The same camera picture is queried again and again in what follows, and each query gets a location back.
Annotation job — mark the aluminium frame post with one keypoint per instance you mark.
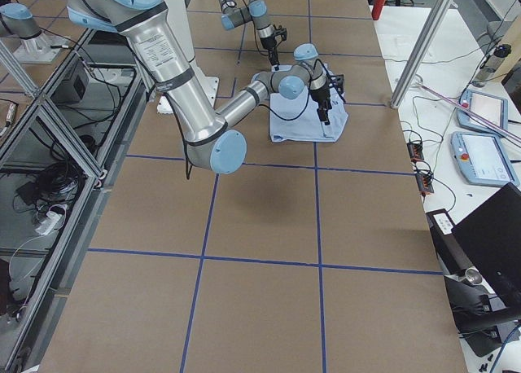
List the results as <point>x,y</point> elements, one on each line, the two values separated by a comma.
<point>425,38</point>

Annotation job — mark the water bottle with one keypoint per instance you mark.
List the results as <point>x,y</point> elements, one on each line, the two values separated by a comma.
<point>491,64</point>

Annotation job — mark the light blue t-shirt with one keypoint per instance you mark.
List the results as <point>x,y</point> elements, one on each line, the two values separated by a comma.
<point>297,119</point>

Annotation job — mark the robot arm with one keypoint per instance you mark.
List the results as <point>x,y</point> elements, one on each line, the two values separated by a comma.
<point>158,34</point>
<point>233,15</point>

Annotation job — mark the far blue teach pendant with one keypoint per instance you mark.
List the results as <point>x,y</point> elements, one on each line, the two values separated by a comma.
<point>490,107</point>

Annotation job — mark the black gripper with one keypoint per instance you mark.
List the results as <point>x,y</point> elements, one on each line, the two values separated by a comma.
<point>269,46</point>
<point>321,94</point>

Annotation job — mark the white power strip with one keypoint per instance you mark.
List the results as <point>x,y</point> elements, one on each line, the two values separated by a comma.
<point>49,223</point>

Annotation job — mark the blue teach pendant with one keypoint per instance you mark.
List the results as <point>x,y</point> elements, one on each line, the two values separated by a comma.
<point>482,160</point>
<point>490,107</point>

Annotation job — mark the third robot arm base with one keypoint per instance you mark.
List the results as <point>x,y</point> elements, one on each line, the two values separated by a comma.
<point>36,47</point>

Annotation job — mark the aluminium frame cage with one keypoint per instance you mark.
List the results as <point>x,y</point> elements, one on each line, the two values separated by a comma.
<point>62,152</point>

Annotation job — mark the red cylinder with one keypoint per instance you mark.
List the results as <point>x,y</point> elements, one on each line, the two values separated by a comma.
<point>378,0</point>

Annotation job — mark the near blue teach pendant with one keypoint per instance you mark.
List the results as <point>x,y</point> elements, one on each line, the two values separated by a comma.
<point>482,160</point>

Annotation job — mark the reacher grabber stick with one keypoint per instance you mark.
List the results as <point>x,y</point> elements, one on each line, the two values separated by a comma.
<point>504,132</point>

